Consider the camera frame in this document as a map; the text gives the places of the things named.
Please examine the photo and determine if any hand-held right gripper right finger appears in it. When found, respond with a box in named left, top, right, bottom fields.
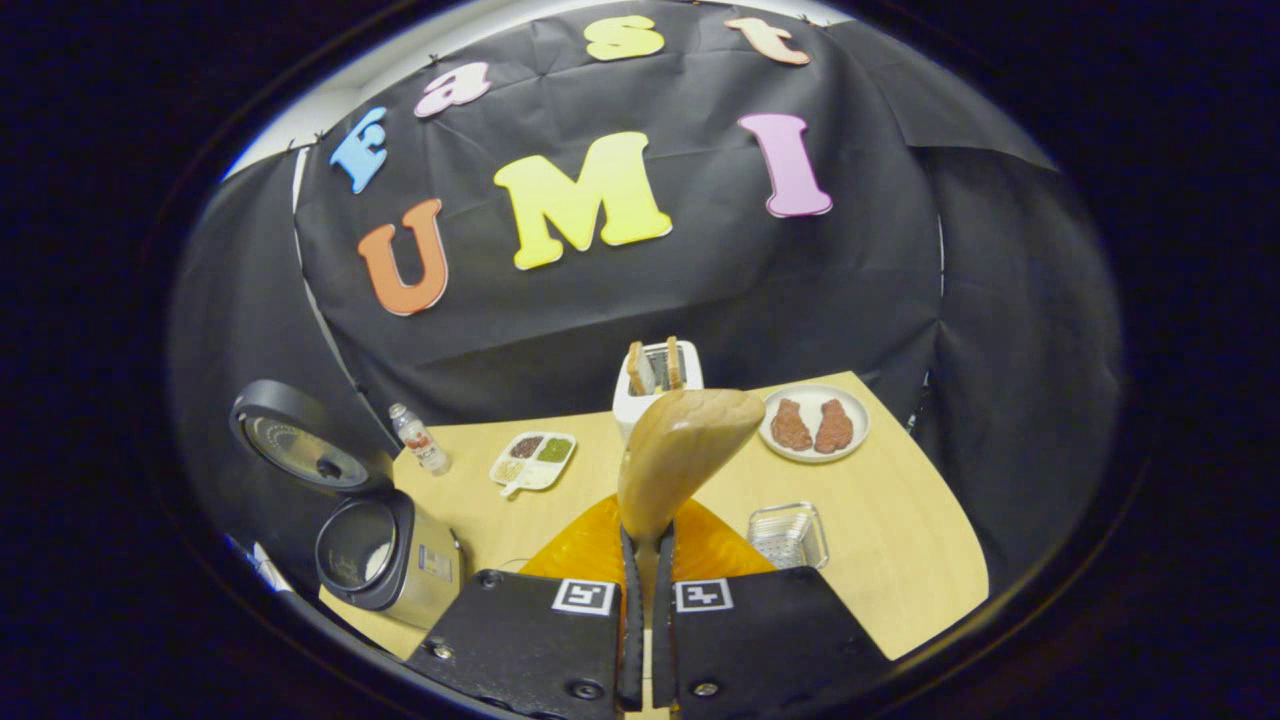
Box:
left=652, top=495, right=893, bottom=719

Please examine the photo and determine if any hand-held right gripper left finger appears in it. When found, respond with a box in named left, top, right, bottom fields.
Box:
left=403, top=493, right=647, bottom=717

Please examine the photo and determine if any wooden spoon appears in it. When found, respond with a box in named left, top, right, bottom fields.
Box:
left=617, top=388, right=768, bottom=601

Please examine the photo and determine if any black and silver rice cooker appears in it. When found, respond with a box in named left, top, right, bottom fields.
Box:
left=229, top=379, right=467, bottom=632

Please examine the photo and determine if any white divided grain dish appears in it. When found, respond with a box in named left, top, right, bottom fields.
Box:
left=489, top=431, right=578, bottom=498

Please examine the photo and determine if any white toaster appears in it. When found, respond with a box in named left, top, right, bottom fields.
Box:
left=612, top=338, right=705, bottom=441

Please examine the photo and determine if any brown meat piece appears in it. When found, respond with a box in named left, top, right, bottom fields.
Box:
left=815, top=399, right=855, bottom=454
left=770, top=399, right=813, bottom=452

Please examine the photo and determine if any white round plate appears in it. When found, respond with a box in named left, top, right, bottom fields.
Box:
left=758, top=384, right=871, bottom=464

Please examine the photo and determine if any small clear plastic bottle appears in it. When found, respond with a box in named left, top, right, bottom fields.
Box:
left=388, top=403, right=452, bottom=476

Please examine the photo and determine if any black backdrop cloth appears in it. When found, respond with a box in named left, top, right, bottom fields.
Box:
left=165, top=0, right=1126, bottom=601

